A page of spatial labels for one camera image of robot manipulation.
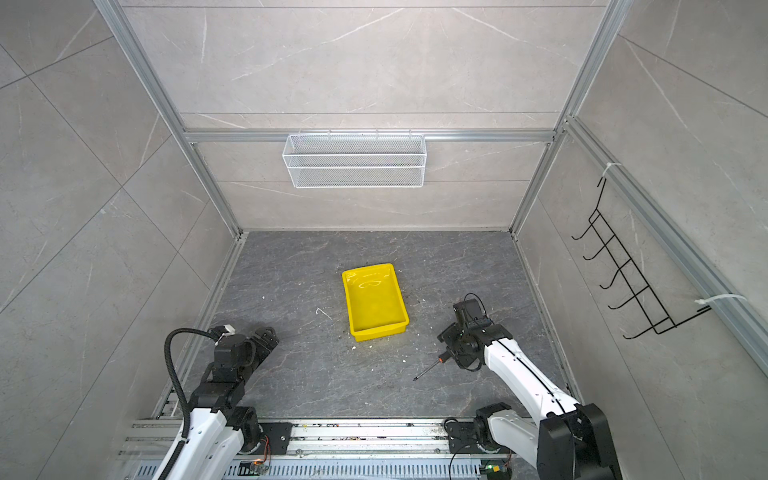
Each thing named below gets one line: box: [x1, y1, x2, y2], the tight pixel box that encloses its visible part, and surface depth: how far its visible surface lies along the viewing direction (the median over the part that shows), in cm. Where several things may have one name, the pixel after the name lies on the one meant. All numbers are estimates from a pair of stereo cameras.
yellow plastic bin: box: [342, 263, 410, 343], surface depth 99 cm
